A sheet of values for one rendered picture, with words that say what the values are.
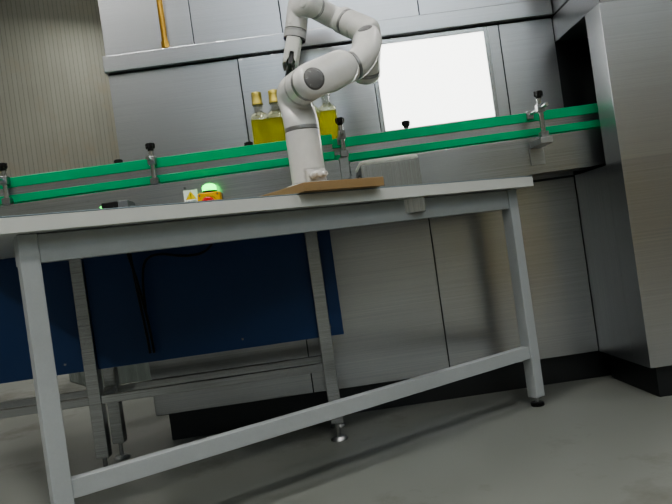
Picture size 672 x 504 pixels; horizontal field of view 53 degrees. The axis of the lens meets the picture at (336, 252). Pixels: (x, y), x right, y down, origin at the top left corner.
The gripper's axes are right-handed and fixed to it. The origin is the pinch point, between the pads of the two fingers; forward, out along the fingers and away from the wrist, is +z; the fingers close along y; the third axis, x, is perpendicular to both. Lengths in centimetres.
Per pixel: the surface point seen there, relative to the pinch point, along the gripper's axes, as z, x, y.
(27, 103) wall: -128, -488, -849
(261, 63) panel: -9.1, -11.7, -11.9
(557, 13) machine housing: -40, 91, -11
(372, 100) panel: -1.1, 29.1, -12.6
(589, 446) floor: 97, 93, 53
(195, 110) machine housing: 10.0, -33.4, -14.5
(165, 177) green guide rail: 38, -34, 14
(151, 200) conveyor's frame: 46, -37, 16
